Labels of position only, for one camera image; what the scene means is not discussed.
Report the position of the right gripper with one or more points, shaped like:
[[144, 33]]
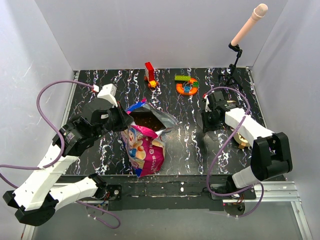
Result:
[[206, 126]]

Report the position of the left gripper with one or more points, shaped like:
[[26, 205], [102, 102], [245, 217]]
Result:
[[125, 119]]

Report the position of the pink blue pet food bag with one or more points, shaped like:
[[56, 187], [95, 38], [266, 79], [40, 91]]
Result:
[[145, 148]]

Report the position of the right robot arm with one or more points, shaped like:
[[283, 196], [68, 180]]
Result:
[[271, 154]]

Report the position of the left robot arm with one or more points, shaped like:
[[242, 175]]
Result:
[[36, 201]]

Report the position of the cream bowl near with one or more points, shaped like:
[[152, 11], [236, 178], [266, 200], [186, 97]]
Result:
[[241, 141]]

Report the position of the red toy block figure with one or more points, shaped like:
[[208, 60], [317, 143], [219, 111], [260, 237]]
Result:
[[149, 76]]

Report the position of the green toy brick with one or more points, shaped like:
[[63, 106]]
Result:
[[182, 78]]

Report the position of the black microphone tripod stand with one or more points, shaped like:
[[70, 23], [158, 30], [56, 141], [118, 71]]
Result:
[[229, 75]]

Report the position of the pink microphone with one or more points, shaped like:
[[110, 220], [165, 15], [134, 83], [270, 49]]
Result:
[[258, 13]]

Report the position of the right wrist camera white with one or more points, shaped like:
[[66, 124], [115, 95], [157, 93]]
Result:
[[206, 103]]

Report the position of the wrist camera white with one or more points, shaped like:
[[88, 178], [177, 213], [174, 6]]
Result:
[[107, 92], [206, 103]]

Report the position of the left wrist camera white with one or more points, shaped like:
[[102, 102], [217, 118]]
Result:
[[107, 92]]

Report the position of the orange ring toy blocks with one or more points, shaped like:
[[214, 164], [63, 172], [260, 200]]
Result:
[[188, 88]]

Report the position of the aluminium rail frame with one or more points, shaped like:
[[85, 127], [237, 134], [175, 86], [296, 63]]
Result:
[[276, 214]]

